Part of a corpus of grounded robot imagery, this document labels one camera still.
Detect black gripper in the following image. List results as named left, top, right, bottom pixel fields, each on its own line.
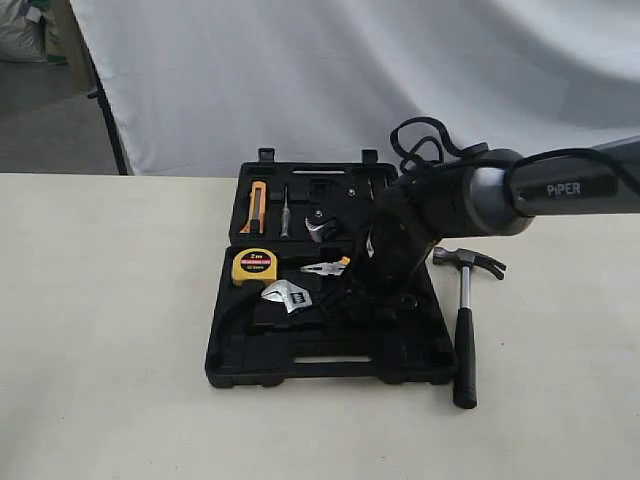
left=320, top=219, right=430, bottom=320

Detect adjustable wrench black handle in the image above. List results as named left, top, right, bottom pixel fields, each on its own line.
left=259, top=279, right=419, bottom=319

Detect steel claw hammer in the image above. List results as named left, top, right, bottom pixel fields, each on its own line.
left=432, top=246, right=507, bottom=410

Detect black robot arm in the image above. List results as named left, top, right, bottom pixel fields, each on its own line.
left=320, top=137, right=639, bottom=319

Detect black plastic tool case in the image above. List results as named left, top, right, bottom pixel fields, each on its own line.
left=205, top=147, right=458, bottom=388

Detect large yellow black screwdriver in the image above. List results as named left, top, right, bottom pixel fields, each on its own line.
left=367, top=178, right=375, bottom=200

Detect clear test screwdriver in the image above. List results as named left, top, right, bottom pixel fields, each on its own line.
left=279, top=184, right=291, bottom=238

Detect yellow tape measure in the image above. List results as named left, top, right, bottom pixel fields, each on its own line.
left=231, top=248, right=278, bottom=287

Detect yellow utility knife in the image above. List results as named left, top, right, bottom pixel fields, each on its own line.
left=239, top=180, right=267, bottom=235

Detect white backdrop cloth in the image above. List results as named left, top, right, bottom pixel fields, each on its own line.
left=72, top=1, right=639, bottom=176

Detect black backdrop stand pole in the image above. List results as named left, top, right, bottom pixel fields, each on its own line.
left=69, top=1, right=130, bottom=176

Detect cardboard box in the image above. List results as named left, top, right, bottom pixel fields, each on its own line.
left=39, top=0, right=96, bottom=92

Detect white sack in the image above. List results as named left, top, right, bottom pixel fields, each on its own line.
left=1, top=0, right=46, bottom=63

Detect orange handled pliers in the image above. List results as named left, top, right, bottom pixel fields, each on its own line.
left=299, top=256, right=350, bottom=276

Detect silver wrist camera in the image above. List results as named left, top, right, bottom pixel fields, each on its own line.
left=302, top=185, right=374, bottom=246

